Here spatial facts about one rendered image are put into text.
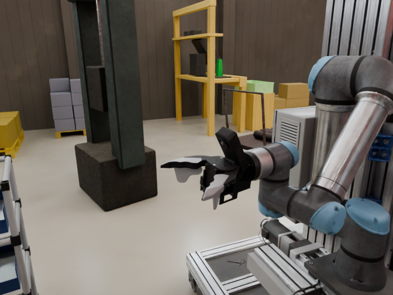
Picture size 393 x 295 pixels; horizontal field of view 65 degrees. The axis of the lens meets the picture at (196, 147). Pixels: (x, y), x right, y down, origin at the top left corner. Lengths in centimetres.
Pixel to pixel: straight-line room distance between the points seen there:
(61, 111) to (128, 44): 345
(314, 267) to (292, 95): 653
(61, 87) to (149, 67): 197
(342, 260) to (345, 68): 56
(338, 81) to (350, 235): 44
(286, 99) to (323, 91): 650
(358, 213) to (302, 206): 26
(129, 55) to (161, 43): 443
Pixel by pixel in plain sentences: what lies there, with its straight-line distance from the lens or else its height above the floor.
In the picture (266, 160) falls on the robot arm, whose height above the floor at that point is 123.
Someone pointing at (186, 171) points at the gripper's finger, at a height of 122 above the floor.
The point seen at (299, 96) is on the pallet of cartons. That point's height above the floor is 50.
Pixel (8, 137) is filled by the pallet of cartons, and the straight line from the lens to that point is 530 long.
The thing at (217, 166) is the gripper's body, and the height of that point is 124.
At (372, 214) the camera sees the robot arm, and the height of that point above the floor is 104.
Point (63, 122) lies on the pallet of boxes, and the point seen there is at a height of 30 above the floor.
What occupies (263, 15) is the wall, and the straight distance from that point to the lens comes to 848.
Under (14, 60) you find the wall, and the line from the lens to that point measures 706.
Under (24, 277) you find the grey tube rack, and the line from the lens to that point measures 162.
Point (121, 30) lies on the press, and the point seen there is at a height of 167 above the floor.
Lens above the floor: 147
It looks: 17 degrees down
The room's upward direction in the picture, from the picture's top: straight up
